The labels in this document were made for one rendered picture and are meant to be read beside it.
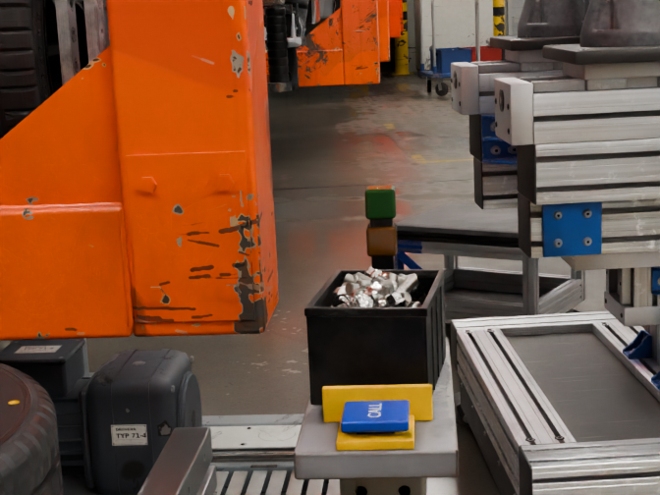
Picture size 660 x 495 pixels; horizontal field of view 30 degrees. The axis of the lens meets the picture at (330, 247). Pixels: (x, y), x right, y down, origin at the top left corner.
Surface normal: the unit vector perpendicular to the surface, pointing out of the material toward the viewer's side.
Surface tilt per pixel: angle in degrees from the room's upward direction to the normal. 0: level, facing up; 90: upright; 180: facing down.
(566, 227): 90
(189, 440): 0
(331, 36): 90
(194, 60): 90
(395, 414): 0
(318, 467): 90
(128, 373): 0
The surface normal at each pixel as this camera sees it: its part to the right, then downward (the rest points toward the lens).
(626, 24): -0.34, -0.11
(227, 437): -0.04, -0.98
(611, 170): 0.04, 0.19
